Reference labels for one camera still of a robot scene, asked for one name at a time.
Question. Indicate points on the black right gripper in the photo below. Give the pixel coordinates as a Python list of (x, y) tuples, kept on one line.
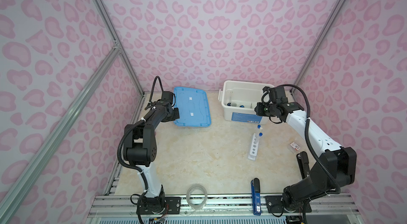
[(259, 109)]

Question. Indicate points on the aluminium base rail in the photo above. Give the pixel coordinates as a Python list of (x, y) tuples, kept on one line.
[(230, 209)]

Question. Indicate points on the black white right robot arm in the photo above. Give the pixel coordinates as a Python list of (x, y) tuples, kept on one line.
[(335, 165)]

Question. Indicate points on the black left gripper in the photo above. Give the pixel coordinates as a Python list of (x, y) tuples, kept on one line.
[(176, 115)]

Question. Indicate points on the white plastic storage box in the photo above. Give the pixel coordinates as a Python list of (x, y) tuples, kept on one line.
[(244, 93)]

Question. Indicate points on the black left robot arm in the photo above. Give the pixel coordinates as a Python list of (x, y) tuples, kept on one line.
[(138, 149)]

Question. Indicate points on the blue black stapler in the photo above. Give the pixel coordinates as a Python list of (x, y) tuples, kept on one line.
[(256, 197)]

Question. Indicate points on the clear tape roll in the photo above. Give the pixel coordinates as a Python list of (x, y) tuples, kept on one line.
[(196, 197)]

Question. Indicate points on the blue plastic box lid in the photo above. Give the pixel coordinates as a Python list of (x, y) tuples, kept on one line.
[(193, 107)]

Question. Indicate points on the white test tube rack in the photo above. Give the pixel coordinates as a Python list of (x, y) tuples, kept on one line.
[(253, 150)]

